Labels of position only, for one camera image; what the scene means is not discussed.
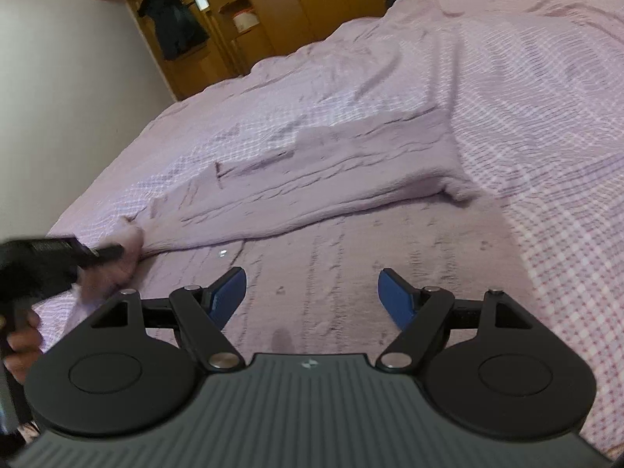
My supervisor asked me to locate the lilac knitted sweater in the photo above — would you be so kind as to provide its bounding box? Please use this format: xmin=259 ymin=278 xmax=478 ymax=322
xmin=130 ymin=109 xmax=534 ymax=356

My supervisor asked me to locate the person's left hand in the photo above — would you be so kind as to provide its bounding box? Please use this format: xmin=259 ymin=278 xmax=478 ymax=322
xmin=2 ymin=310 xmax=43 ymax=385

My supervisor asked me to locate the pink checked bed sheet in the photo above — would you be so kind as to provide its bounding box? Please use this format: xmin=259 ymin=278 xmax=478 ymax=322
xmin=53 ymin=0 xmax=623 ymax=452

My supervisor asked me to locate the dark hanging garment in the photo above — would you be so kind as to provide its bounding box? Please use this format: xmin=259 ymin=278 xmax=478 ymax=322
xmin=138 ymin=0 xmax=209 ymax=60

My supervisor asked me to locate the white container on shelf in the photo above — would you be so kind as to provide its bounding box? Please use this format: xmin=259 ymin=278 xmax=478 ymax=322
xmin=233 ymin=9 xmax=259 ymax=34

